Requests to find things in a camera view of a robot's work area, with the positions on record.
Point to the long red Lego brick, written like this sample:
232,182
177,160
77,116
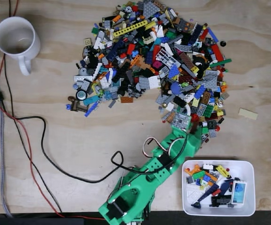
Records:
217,52

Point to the bright green Lego plate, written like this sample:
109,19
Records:
198,175

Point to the gold Lego ball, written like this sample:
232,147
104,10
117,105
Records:
164,105

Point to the white plastic bin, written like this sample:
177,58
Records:
249,209

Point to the large grey wedge plate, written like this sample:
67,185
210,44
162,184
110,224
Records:
210,78

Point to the yellow Lego beam with holes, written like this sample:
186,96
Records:
130,28

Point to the teal Lego plate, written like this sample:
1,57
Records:
90,100

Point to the long green Lego plate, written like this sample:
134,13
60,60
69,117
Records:
221,63

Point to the dark grey wedge plate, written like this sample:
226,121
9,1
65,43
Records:
150,8

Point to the white curved Lego arch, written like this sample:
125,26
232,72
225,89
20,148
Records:
188,109

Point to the black Lego chassis piece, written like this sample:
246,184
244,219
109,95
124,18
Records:
220,201

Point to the black round Lego piece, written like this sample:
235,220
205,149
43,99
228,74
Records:
223,43

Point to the white ceramic mug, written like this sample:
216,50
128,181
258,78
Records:
35,44

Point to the magenta Lego piece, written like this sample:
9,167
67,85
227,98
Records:
157,65

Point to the camera circuit board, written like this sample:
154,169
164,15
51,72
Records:
181,120

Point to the orange Lego plate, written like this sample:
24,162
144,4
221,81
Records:
126,99

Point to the dark blue Lego wing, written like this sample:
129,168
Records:
208,193

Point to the white square Lego plate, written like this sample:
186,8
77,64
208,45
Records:
154,82

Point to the grey Lego lattice window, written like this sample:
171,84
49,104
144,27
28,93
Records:
167,57

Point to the short red Lego brick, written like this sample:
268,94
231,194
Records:
130,49

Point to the narrow blue Lego plate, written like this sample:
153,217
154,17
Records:
92,109

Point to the long blue Lego plate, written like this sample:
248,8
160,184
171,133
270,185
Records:
213,35

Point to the white printed Lego panel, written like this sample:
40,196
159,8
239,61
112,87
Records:
238,192

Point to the light grey Lego plate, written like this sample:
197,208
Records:
82,78

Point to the red round Lego piece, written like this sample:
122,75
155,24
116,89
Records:
195,117

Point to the tan square printed tile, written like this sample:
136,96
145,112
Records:
88,42

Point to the brown Lego cart piece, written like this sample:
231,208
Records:
79,106

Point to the blue Lego wedge plate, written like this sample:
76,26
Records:
173,72

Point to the black Lego wheel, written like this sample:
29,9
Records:
81,94

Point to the yellow Lego connector piece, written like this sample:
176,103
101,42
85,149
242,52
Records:
222,170

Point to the white and black Lego brick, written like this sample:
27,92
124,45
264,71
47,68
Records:
207,167

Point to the tan Lego tile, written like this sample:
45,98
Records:
248,114

